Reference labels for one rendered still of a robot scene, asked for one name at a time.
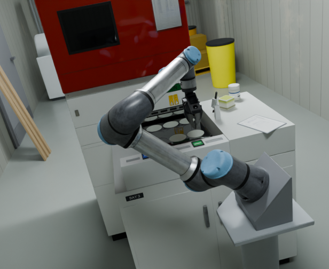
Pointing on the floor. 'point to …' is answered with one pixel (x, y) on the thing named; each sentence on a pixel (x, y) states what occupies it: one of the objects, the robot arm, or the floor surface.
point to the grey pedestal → (257, 248)
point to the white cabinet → (189, 225)
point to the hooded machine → (47, 68)
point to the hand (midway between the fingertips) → (195, 127)
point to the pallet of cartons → (200, 42)
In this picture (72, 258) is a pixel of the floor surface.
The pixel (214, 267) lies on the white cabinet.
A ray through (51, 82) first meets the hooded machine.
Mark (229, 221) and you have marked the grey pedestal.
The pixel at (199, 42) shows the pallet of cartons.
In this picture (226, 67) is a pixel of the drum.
